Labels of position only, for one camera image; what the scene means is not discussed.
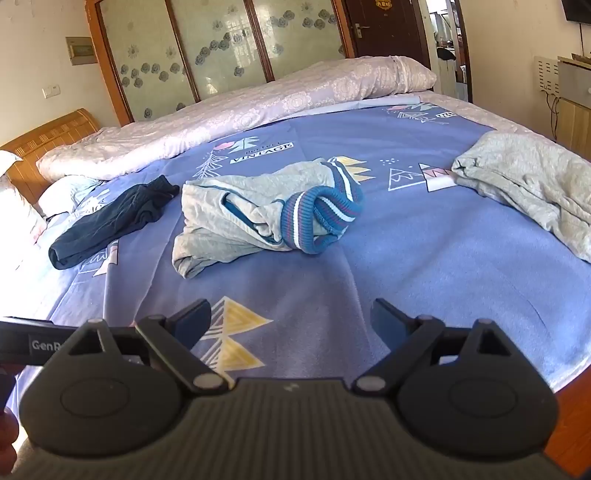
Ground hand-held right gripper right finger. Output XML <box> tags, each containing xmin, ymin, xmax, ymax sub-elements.
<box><xmin>353</xmin><ymin>298</ymin><xmax>523</xmax><ymax>396</ymax></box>

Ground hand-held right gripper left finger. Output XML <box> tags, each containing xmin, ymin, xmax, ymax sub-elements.
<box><xmin>60</xmin><ymin>298</ymin><xmax>230</xmax><ymax>394</ymax></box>

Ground grey pants with striped waistband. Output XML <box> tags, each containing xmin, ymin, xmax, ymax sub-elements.
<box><xmin>172</xmin><ymin>158</ymin><xmax>365</xmax><ymax>280</ymax></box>

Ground navy blue pants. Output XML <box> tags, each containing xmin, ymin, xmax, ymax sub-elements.
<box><xmin>48</xmin><ymin>174</ymin><xmax>181</xmax><ymax>271</ymax></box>

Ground person's left hand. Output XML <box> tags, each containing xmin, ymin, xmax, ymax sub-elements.
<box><xmin>0</xmin><ymin>408</ymin><xmax>20</xmax><ymax>462</ymax></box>

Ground blue printed bedsheet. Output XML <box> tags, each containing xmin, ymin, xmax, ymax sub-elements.
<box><xmin>11</xmin><ymin>92</ymin><xmax>591</xmax><ymax>398</ymax></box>

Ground white pillow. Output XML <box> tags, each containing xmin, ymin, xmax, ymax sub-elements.
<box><xmin>0</xmin><ymin>185</ymin><xmax>48</xmax><ymax>278</ymax></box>

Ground light blue pillow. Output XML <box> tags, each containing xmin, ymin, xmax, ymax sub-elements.
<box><xmin>39</xmin><ymin>174</ymin><xmax>112</xmax><ymax>219</ymax></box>

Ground light grey crumpled garment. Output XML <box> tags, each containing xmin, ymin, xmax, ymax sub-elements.
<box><xmin>451</xmin><ymin>131</ymin><xmax>591</xmax><ymax>265</ymax></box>

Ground wooden headboard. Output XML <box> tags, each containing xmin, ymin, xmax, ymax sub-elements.
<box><xmin>0</xmin><ymin>108</ymin><xmax>100</xmax><ymax>205</ymax></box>

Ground wooden wardrobe with glass doors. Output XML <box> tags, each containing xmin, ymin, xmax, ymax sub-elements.
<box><xmin>85</xmin><ymin>0</ymin><xmax>357</xmax><ymax>128</ymax></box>

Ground light wooden cabinet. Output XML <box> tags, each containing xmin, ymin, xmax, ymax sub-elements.
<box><xmin>554</xmin><ymin>54</ymin><xmax>591</xmax><ymax>163</ymax></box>

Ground dark brown door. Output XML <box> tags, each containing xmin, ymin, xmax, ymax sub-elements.
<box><xmin>344</xmin><ymin>0</ymin><xmax>433</xmax><ymax>71</ymax></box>

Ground white vented panel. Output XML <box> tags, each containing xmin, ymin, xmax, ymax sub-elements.
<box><xmin>534</xmin><ymin>56</ymin><xmax>562</xmax><ymax>98</ymax></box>

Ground hanging cable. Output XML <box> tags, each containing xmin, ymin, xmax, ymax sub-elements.
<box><xmin>544</xmin><ymin>90</ymin><xmax>562</xmax><ymax>140</ymax></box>

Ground wooden door frame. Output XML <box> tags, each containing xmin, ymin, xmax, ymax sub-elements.
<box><xmin>450</xmin><ymin>0</ymin><xmax>474</xmax><ymax>103</ymax></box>

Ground wall electrical panel box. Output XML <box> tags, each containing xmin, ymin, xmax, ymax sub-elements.
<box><xmin>65</xmin><ymin>36</ymin><xmax>98</xmax><ymax>66</ymax></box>

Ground black wall television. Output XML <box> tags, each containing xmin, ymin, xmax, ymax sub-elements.
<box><xmin>560</xmin><ymin>0</ymin><xmax>591</xmax><ymax>27</ymax></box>

